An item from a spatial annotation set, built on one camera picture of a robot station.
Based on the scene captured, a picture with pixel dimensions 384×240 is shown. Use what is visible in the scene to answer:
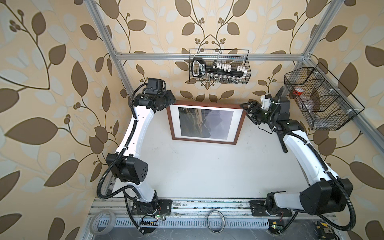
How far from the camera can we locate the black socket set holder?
2.75ft

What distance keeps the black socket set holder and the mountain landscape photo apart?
23 centimetres

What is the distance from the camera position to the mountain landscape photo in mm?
813
